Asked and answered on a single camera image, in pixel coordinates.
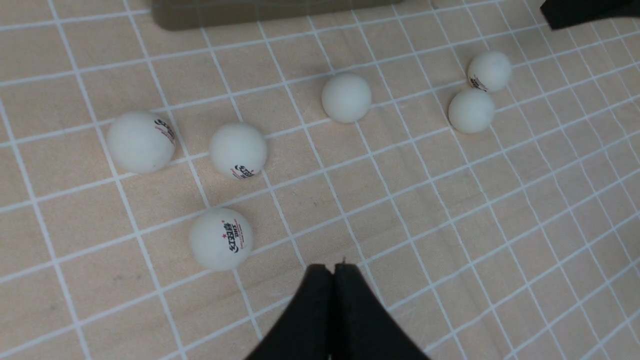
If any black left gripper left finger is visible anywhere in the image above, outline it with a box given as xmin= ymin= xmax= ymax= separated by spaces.
xmin=246 ymin=264 xmax=333 ymax=360

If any white ball with logo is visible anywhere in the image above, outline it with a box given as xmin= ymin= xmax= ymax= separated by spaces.
xmin=209 ymin=121 xmax=268 ymax=180

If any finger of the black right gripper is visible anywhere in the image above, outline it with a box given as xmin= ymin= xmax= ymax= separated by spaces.
xmin=540 ymin=0 xmax=640 ymax=31

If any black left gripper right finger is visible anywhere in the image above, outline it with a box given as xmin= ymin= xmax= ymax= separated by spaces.
xmin=332 ymin=263 xmax=429 ymax=360

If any olive green plastic bin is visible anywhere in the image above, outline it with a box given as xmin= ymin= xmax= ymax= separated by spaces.
xmin=146 ymin=0 xmax=396 ymax=31

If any plain white centre ball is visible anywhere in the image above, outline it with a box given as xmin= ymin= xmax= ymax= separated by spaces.
xmin=321 ymin=71 xmax=373 ymax=124

